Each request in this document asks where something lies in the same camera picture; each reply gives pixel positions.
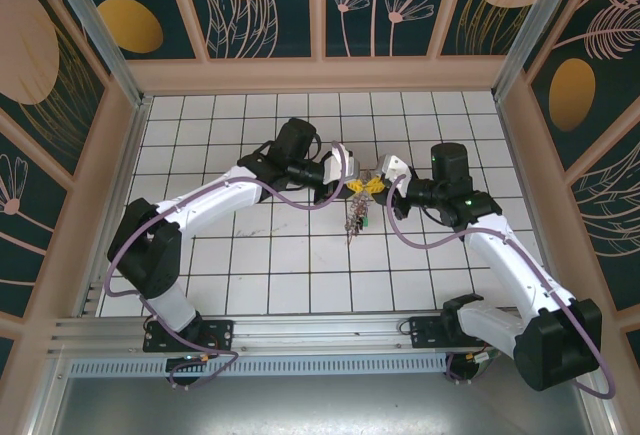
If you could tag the large silver keyring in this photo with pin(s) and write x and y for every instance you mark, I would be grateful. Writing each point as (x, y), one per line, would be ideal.
(357, 215)

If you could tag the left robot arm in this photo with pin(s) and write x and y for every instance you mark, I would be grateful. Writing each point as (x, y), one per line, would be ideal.
(220, 195)

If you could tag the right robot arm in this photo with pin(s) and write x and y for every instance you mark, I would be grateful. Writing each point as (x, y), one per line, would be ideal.
(500, 250)

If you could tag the grey metal sheet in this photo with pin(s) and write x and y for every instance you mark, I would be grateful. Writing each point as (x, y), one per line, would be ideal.
(320, 405)

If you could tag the aluminium mounting rail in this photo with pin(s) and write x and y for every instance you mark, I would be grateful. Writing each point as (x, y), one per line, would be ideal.
(310, 330)

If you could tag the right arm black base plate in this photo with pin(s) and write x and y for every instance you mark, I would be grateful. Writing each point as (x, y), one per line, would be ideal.
(425, 332)

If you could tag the aluminium frame post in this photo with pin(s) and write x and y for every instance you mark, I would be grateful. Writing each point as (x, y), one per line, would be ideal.
(529, 30)
(102, 37)

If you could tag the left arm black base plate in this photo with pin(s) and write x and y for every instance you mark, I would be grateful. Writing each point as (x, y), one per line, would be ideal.
(220, 335)

